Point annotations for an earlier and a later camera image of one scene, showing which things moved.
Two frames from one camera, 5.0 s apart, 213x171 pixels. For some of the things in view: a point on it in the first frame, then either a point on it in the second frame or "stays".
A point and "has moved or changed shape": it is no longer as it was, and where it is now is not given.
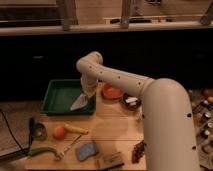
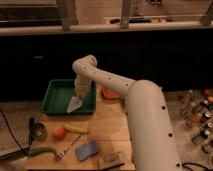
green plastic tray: (62, 93) stays
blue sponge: (86, 150) stays
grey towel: (80, 102) has moved or changed shape
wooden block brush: (110, 161) stays
